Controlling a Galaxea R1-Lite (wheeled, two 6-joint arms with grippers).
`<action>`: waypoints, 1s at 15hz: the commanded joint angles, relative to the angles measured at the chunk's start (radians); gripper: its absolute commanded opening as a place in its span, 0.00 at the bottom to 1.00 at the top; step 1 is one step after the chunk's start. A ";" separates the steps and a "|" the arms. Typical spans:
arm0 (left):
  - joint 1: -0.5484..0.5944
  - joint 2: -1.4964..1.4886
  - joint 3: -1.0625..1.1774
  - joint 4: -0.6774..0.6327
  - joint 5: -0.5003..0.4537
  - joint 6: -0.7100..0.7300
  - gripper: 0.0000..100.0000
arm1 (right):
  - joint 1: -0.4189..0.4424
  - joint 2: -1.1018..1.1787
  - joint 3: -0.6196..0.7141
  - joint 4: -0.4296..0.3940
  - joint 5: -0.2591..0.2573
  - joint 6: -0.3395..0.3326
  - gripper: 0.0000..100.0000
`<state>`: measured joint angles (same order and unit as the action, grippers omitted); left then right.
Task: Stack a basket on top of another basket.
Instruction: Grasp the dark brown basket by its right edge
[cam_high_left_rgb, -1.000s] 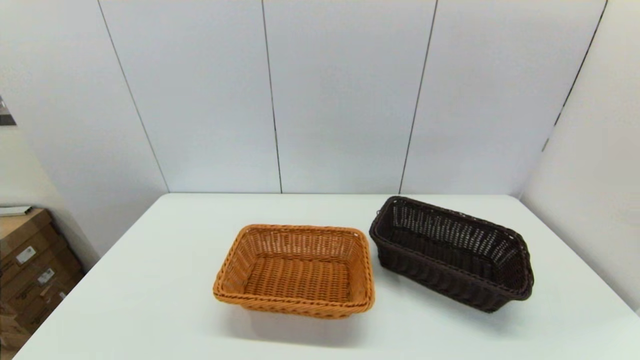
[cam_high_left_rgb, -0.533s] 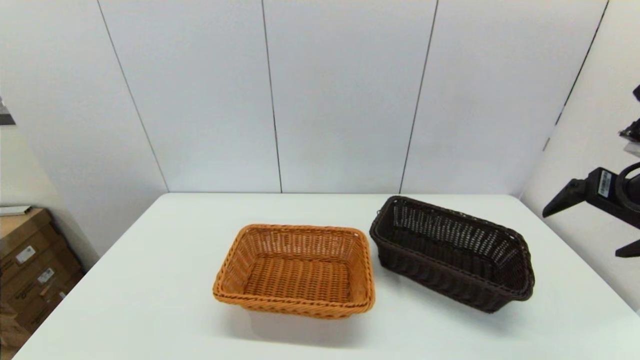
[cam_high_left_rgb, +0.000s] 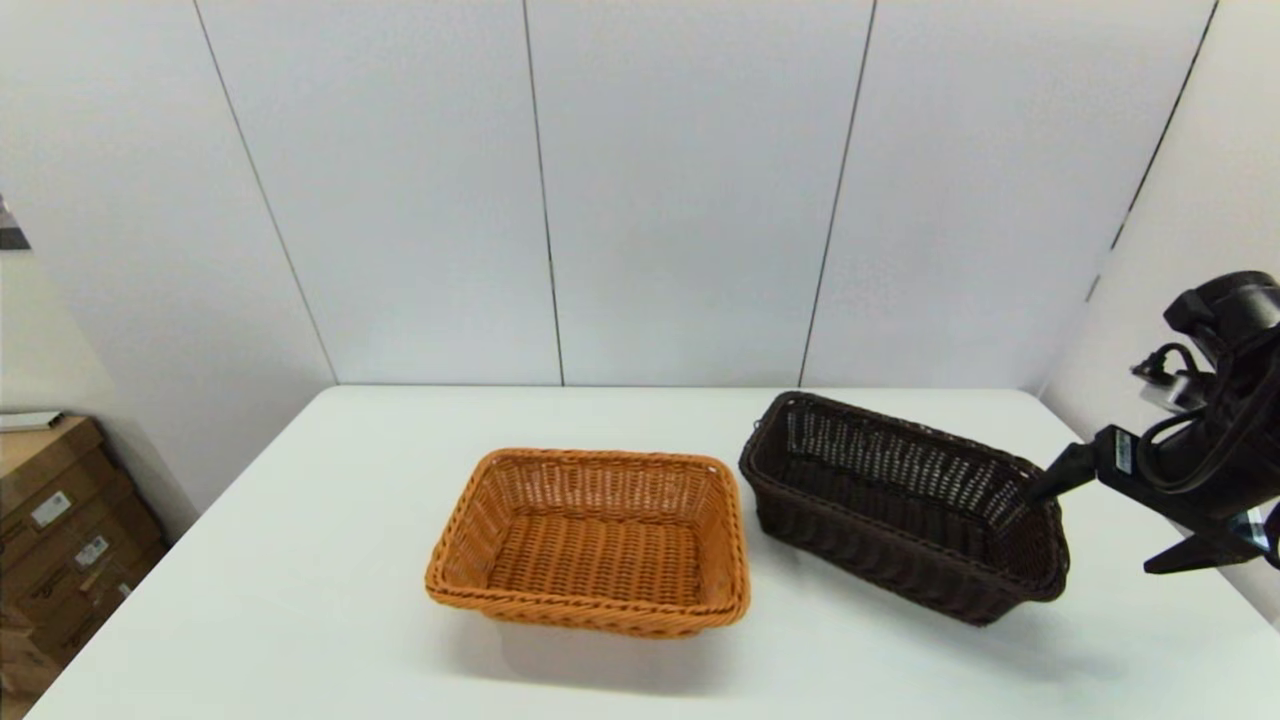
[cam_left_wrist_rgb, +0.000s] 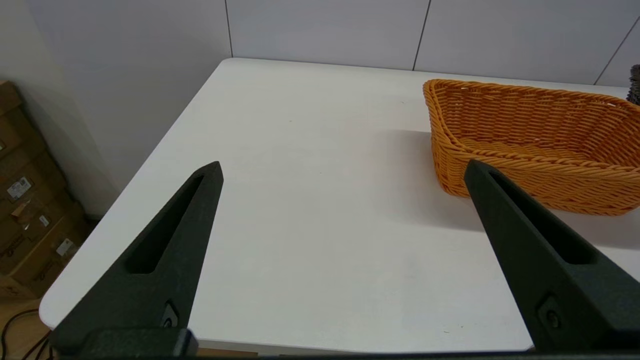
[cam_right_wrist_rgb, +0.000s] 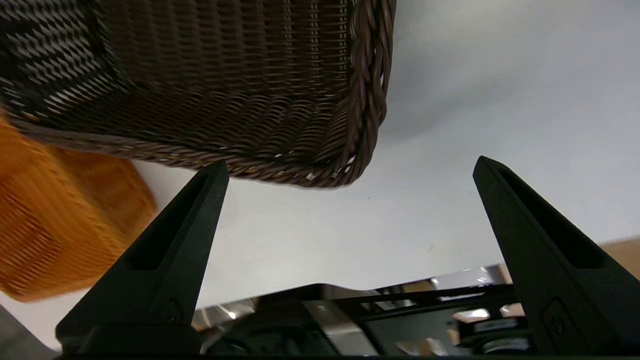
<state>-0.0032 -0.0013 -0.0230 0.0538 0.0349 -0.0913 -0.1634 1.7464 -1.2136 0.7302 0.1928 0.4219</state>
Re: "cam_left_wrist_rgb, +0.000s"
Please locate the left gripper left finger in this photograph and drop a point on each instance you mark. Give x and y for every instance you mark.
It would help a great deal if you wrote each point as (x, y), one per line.
(150, 290)

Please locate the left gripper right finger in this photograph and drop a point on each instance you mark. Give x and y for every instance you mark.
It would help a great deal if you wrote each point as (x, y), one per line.
(575, 300)

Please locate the orange wicker basket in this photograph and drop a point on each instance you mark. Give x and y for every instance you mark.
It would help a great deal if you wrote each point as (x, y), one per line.
(525, 120)

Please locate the dark brown wicker basket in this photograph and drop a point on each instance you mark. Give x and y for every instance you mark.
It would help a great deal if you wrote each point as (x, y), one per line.
(636, 85)

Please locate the brown cardboard box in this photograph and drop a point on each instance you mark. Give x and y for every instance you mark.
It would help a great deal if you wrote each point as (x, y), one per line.
(45, 265)
(15, 150)
(35, 227)

